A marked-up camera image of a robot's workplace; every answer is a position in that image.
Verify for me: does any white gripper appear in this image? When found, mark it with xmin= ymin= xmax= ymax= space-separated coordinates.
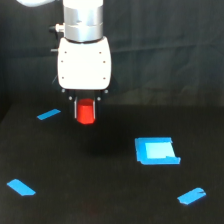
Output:
xmin=56 ymin=36 xmax=112 ymax=120

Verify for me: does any red hexagonal block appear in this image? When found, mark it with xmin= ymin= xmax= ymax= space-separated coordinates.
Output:
xmin=77 ymin=98 xmax=95 ymax=125

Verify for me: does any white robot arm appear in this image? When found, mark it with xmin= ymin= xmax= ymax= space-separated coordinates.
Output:
xmin=51 ymin=0 xmax=112 ymax=125

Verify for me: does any blue tape strip back left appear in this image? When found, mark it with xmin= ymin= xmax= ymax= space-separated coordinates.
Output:
xmin=37 ymin=109 xmax=61 ymax=120

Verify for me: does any blue tape strip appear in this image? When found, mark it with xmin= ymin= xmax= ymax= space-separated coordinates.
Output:
xmin=177 ymin=187 xmax=206 ymax=205
xmin=7 ymin=179 xmax=35 ymax=196
xmin=37 ymin=109 xmax=61 ymax=120

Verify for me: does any blue tape square marker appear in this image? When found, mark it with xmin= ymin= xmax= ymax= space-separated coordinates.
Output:
xmin=135 ymin=137 xmax=181 ymax=165

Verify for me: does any blue tape strip front left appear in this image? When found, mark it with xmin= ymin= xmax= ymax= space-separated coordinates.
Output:
xmin=7 ymin=179 xmax=35 ymax=196

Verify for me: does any blue tape strip front right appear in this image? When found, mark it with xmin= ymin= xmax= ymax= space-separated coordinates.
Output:
xmin=177 ymin=187 xmax=206 ymax=205

